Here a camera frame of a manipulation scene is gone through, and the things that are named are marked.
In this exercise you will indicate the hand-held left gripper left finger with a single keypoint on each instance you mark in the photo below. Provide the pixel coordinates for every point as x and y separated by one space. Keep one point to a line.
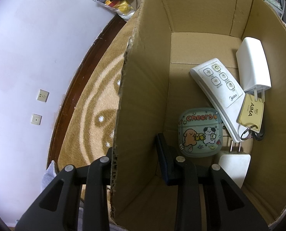
102 173

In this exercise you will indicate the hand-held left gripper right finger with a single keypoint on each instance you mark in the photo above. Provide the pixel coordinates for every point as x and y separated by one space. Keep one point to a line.
162 163

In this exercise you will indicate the cartoon print earbud case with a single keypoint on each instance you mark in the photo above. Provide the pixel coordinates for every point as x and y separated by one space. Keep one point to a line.
198 134

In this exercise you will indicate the brown cardboard box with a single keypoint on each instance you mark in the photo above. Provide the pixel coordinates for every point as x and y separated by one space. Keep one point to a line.
143 101

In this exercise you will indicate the small white charger plug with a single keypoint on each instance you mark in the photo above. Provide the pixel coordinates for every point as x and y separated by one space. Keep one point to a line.
234 167

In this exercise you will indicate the white remote control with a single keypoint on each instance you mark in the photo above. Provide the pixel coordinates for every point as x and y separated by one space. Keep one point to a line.
217 86

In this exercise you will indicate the yellow key tag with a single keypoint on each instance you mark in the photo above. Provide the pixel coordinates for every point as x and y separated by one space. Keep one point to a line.
251 110

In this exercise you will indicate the large white charger plug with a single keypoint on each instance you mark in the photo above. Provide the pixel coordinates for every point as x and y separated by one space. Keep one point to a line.
252 62

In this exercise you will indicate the grey cloth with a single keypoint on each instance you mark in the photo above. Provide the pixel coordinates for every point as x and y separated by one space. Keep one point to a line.
49 176

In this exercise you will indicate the beige patterned carpet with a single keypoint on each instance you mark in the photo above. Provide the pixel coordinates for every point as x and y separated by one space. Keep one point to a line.
68 96

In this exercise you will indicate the clear plastic bag yellow contents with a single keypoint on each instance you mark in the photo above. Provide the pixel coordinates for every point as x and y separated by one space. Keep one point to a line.
123 7

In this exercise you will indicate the beige round-hole wall socket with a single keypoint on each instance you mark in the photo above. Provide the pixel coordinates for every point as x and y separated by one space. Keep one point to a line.
36 119

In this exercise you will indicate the beige wall socket with holes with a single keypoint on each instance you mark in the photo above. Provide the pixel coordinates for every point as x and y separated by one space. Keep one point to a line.
43 95

